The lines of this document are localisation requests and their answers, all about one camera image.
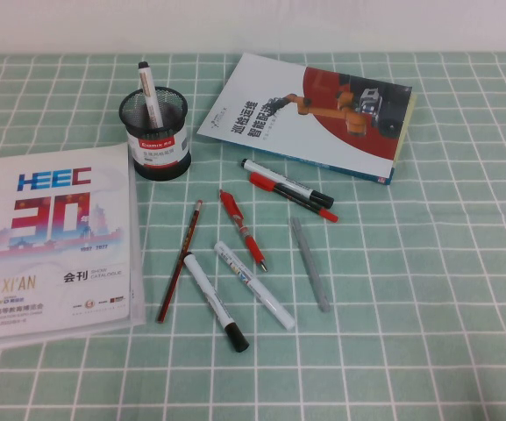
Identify red black pencil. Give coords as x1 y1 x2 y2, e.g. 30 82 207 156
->
155 199 204 324

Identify red black marker pen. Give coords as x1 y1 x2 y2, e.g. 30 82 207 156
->
248 171 339 224

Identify red gel pen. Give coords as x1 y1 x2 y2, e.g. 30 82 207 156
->
218 189 269 274

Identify grey pen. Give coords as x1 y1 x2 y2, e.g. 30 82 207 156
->
289 216 331 313

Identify black mesh pen holder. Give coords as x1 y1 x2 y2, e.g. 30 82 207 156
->
118 86 192 181

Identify slim white marker black cap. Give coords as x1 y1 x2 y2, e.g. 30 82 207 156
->
240 158 336 210

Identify all white paint marker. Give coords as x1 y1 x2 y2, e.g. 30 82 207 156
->
213 240 297 332

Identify white red robot book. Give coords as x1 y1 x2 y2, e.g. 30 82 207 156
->
196 52 418 186

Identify thick white marker black cap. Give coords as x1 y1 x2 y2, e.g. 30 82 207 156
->
182 253 251 353

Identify white HEEC catalogue book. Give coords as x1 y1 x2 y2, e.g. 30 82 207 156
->
0 140 146 355

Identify white marker with grey cap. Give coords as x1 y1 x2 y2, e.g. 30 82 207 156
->
137 61 165 129

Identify green checked tablecloth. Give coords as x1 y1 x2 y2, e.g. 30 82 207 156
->
0 52 506 421

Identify white HEEC catalogue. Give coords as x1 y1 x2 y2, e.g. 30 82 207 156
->
0 142 132 343

